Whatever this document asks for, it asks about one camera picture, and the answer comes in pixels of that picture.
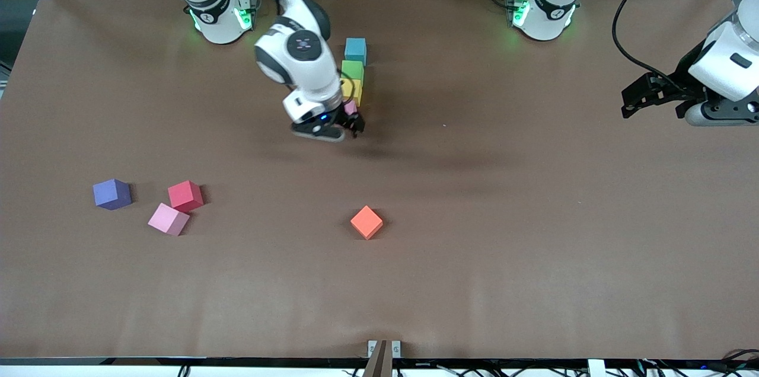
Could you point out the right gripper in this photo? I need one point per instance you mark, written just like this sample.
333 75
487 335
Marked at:
350 119

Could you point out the orange foam cube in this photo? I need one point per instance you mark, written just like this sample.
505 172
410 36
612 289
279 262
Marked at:
366 221

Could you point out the red foam cube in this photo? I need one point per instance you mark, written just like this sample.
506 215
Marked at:
185 195

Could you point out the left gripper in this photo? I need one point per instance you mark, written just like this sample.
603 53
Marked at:
682 90

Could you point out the green foam cube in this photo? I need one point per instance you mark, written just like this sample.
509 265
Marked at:
353 70

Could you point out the aluminium frame bracket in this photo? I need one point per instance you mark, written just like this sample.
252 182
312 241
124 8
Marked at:
382 348

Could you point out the pink foam cube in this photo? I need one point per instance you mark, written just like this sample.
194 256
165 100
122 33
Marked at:
350 107
168 218

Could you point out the small white plastic box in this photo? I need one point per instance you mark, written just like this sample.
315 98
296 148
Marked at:
596 368

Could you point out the purple foam cube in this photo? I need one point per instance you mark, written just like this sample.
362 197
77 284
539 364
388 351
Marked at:
110 193

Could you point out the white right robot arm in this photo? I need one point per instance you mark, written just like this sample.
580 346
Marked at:
296 63

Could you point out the yellow foam cube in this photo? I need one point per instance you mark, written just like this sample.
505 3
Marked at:
353 89

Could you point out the light blue foam cube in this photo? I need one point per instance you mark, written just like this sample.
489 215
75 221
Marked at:
356 50

